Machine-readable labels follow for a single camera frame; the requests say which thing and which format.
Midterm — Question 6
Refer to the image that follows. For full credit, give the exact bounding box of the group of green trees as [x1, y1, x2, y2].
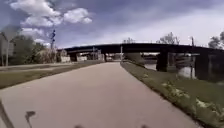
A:
[0, 33, 58, 66]

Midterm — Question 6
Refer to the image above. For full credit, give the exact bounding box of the grey paved path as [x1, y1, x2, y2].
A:
[0, 61, 203, 128]

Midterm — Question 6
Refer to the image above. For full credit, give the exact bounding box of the pale low building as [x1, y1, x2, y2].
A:
[57, 48, 72, 64]

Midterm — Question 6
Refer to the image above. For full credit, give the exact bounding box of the rectangular sign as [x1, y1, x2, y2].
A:
[0, 41, 15, 57]

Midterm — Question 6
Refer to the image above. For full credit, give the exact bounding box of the leafy tree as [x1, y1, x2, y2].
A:
[208, 30, 224, 50]

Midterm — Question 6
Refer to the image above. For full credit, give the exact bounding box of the bare tree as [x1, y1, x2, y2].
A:
[156, 31, 181, 46]

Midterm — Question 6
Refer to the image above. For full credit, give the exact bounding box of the grass verge with white flowers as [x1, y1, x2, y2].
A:
[120, 60, 224, 128]

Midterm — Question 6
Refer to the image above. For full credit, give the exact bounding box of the thin pole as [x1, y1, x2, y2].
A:
[189, 35, 196, 80]

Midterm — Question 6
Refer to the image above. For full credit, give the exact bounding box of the dark road bridge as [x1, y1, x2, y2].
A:
[63, 42, 224, 81]

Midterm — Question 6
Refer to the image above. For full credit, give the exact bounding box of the tall signal mast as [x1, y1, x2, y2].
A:
[49, 28, 57, 64]

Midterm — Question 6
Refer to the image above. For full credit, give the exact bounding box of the river water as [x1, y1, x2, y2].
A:
[143, 62, 198, 80]

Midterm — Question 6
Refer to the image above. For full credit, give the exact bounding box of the grass strip with bare patches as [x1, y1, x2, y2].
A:
[0, 59, 106, 90]

